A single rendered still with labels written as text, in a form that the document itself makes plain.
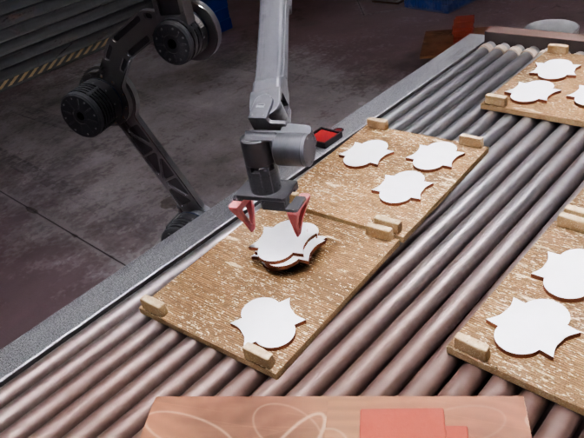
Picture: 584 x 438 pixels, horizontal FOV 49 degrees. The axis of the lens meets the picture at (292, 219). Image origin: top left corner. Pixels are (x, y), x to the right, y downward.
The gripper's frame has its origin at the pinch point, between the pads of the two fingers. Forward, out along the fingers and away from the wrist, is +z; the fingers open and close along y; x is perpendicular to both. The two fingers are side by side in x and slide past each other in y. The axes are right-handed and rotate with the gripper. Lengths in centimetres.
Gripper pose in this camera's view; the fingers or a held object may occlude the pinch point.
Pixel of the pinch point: (275, 228)
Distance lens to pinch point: 121.1
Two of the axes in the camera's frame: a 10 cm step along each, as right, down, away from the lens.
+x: 3.8, -5.5, 7.4
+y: 9.1, 0.9, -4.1
